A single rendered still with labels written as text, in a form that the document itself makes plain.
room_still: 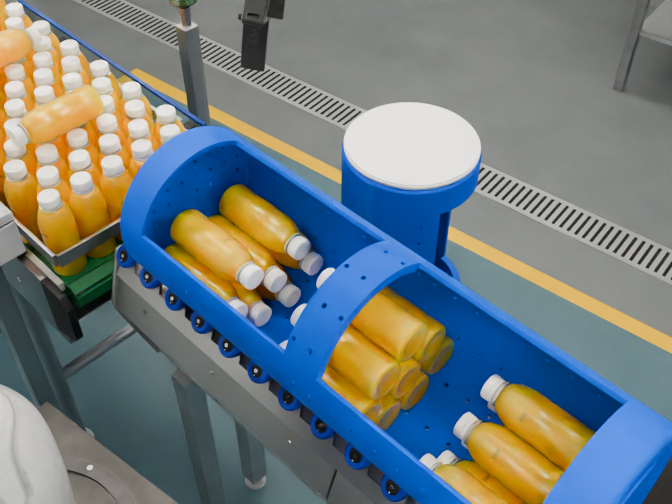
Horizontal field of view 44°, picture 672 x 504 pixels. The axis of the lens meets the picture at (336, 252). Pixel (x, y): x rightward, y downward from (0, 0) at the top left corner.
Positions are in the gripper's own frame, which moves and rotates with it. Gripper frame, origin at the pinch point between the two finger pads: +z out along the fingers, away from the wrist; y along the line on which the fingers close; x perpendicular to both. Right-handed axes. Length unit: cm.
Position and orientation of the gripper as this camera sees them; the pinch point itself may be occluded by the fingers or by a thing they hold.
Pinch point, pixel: (263, 33)
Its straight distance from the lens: 111.3
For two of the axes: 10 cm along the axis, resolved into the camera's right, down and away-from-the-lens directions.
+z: -1.4, 7.1, 6.9
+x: 9.8, 1.9, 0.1
